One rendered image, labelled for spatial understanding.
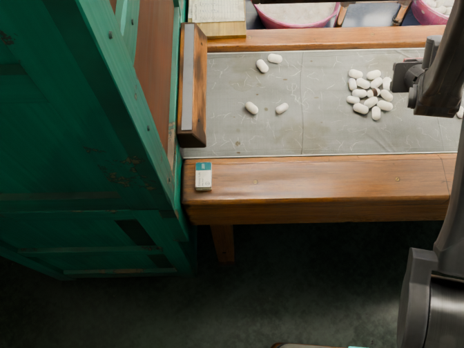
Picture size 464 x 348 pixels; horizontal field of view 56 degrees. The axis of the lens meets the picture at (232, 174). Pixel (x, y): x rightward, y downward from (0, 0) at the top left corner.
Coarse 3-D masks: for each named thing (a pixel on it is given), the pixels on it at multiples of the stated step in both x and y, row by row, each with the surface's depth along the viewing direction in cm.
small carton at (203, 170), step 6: (198, 162) 97; (204, 162) 97; (210, 162) 97; (198, 168) 96; (204, 168) 96; (210, 168) 96; (198, 174) 96; (204, 174) 96; (210, 174) 96; (198, 180) 95; (204, 180) 95; (210, 180) 95; (198, 186) 95; (204, 186) 95; (210, 186) 95
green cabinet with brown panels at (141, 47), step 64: (0, 0) 36; (64, 0) 35; (128, 0) 53; (0, 64) 46; (64, 64) 44; (128, 64) 52; (0, 128) 59; (64, 128) 59; (128, 128) 55; (0, 192) 81; (64, 192) 81; (128, 192) 78
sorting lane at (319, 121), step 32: (224, 64) 112; (288, 64) 112; (320, 64) 112; (352, 64) 112; (384, 64) 111; (224, 96) 109; (256, 96) 108; (288, 96) 108; (320, 96) 108; (224, 128) 105; (256, 128) 105; (288, 128) 105; (320, 128) 105; (352, 128) 104; (384, 128) 104; (416, 128) 104; (448, 128) 104
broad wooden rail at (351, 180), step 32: (192, 160) 101; (224, 160) 101; (256, 160) 100; (288, 160) 100; (320, 160) 99; (352, 160) 99; (384, 160) 99; (416, 160) 98; (448, 160) 98; (192, 192) 96; (224, 192) 96; (256, 192) 96; (288, 192) 96; (320, 192) 96; (352, 192) 96; (384, 192) 96; (416, 192) 95; (448, 192) 95; (192, 224) 111
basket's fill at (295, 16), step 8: (264, 8) 121; (272, 8) 120; (280, 8) 120; (288, 8) 119; (296, 8) 120; (304, 8) 119; (312, 8) 120; (320, 8) 120; (328, 8) 119; (272, 16) 120; (280, 16) 118; (288, 16) 119; (296, 16) 119; (304, 16) 118; (312, 16) 118; (320, 16) 119; (328, 16) 119
